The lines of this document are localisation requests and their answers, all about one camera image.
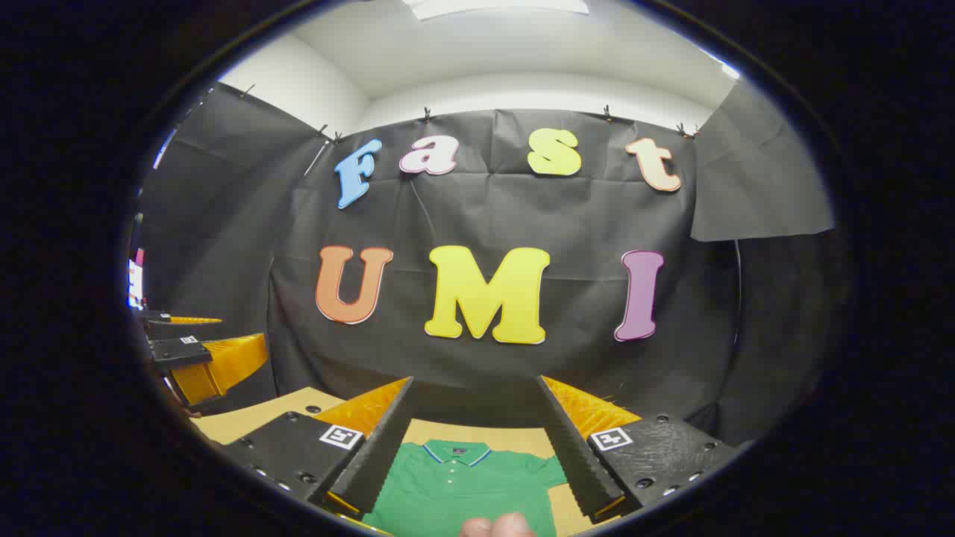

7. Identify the bright coloured screen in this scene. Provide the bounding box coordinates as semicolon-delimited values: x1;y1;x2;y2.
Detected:
127;250;146;310

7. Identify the green T-shirt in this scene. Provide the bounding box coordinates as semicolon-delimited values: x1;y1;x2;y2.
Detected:
362;439;569;537

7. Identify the black backdrop cloth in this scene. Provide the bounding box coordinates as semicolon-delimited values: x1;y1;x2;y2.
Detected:
138;81;836;448

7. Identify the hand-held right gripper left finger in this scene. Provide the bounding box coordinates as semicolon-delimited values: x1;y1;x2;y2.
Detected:
222;377;416;536

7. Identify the white ceiling light panel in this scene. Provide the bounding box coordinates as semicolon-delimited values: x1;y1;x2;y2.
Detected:
403;0;590;21

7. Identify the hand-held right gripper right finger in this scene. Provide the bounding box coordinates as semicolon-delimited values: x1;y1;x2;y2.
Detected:
534;375;741;525

